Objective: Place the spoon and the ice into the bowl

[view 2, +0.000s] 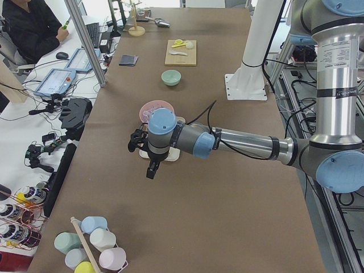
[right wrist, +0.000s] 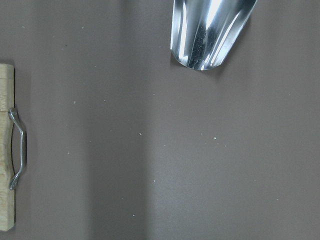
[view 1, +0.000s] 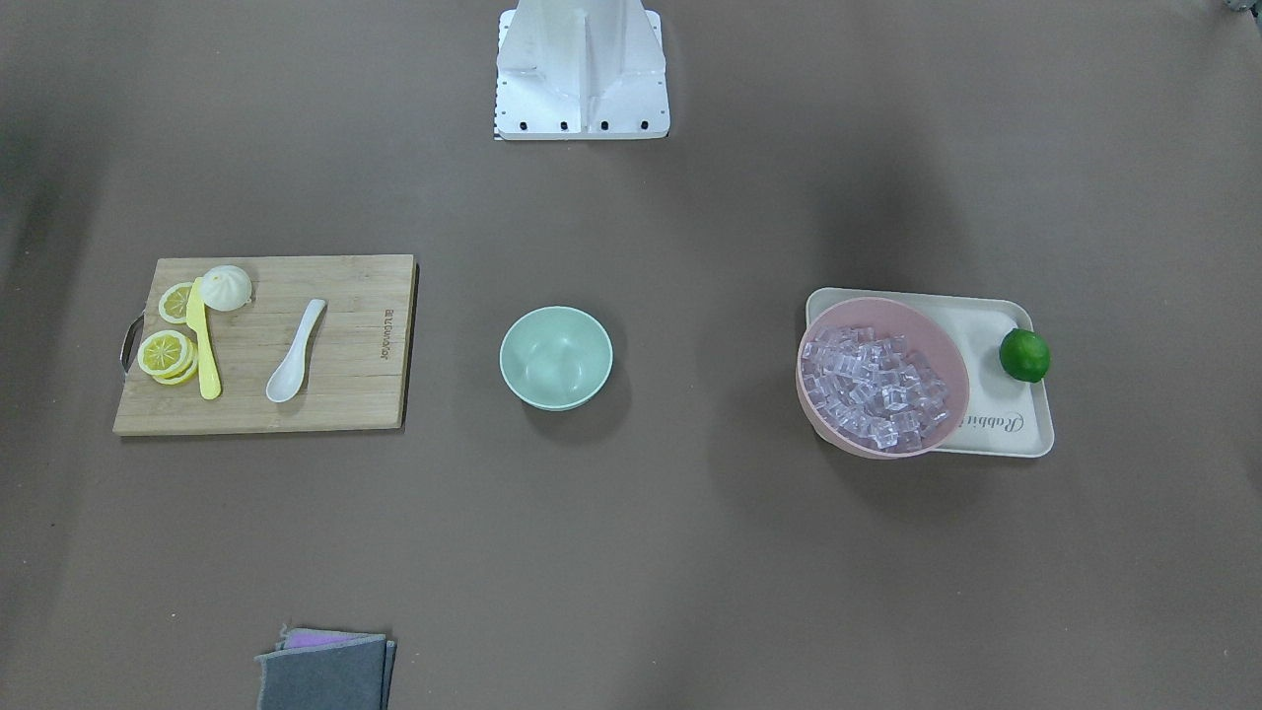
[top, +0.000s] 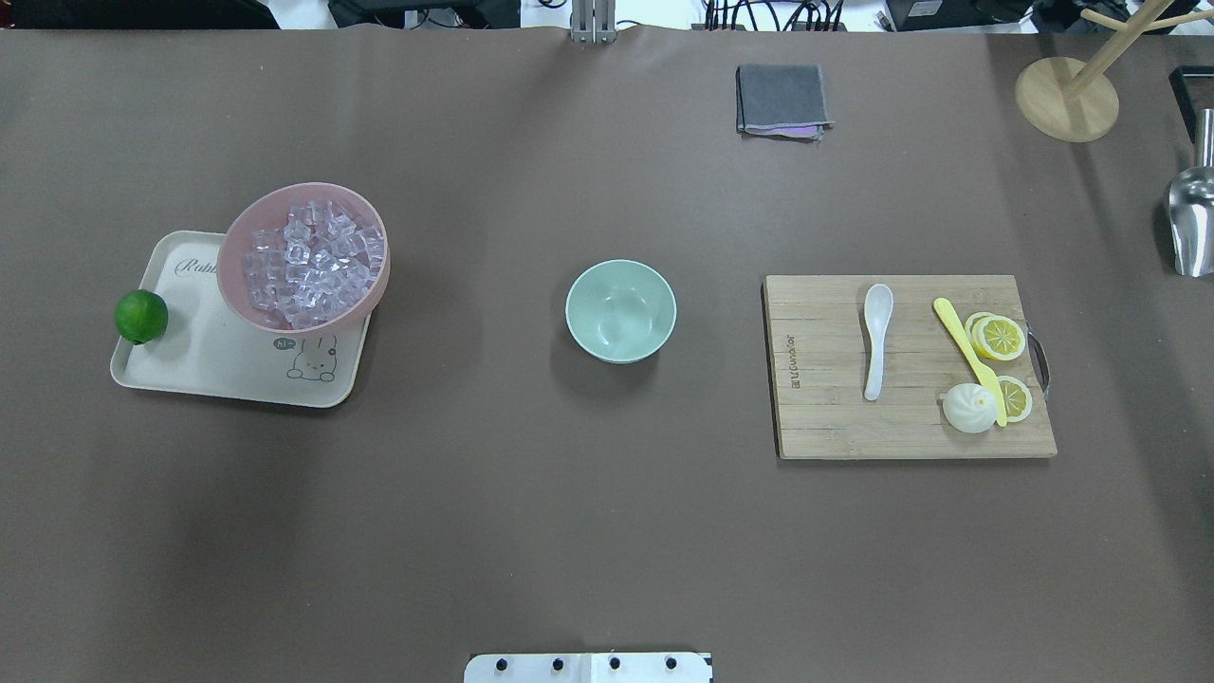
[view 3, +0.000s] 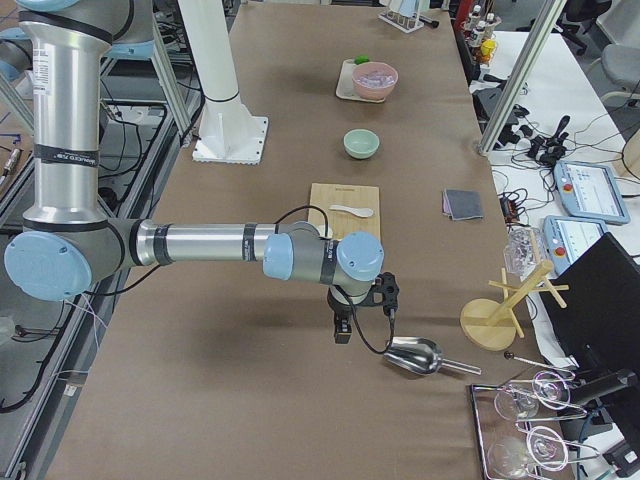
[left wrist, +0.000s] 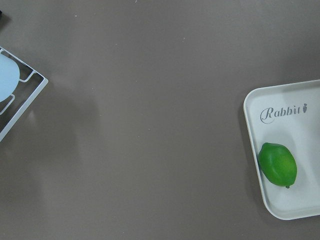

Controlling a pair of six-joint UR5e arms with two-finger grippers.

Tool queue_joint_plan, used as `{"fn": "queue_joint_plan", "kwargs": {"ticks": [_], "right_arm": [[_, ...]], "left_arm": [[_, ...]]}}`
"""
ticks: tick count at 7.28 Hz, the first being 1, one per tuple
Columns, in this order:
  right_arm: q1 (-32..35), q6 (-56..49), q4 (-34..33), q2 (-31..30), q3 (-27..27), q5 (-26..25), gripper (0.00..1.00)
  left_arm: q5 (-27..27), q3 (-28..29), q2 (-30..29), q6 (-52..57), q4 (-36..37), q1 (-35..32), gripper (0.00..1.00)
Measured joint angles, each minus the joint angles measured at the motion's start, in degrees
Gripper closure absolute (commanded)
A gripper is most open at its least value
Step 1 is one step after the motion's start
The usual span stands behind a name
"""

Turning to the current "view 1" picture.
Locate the single lemon slice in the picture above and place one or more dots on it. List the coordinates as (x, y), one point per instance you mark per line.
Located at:
(173, 303)

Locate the beige tray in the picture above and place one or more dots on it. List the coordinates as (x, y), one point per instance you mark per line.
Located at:
(1004, 417)

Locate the pink bowl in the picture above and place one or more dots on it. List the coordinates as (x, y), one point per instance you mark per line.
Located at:
(888, 317)

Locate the stacked lemon slices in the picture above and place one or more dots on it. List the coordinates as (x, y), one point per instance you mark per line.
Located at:
(168, 357)

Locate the clear ice cubes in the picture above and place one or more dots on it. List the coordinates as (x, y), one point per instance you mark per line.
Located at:
(873, 391)

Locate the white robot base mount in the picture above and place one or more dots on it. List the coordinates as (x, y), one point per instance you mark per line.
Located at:
(580, 70)

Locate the green bowl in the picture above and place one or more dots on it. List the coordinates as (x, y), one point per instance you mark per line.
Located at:
(556, 358)

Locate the green lime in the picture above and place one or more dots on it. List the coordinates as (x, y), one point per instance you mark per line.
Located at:
(1024, 356)

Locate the bamboo cutting board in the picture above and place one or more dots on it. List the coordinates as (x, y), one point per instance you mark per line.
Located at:
(323, 345)

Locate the white ceramic spoon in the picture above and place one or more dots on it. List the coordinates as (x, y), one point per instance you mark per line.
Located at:
(287, 379)

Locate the white steamed bun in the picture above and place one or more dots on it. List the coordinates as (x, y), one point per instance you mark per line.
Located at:
(226, 288)

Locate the purple cloth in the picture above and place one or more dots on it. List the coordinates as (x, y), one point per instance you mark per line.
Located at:
(298, 638)

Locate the grey folded cloth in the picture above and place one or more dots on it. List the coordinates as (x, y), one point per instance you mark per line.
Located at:
(347, 676)

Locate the yellow plastic knife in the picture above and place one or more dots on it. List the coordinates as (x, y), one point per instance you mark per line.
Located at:
(209, 380)

